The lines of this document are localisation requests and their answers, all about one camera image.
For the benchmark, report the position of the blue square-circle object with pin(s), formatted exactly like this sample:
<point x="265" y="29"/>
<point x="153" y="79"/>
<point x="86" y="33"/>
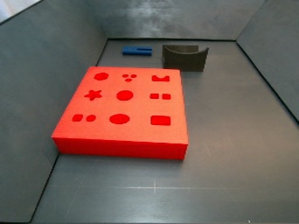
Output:
<point x="138" y="50"/>

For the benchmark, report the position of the dark curved fixture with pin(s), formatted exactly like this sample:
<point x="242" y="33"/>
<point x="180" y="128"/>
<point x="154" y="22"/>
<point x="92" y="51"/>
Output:
<point x="185" y="57"/>

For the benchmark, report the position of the red shape-sorter block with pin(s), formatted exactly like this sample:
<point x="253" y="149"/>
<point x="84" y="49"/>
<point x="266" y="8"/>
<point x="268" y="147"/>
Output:
<point x="128" y="114"/>

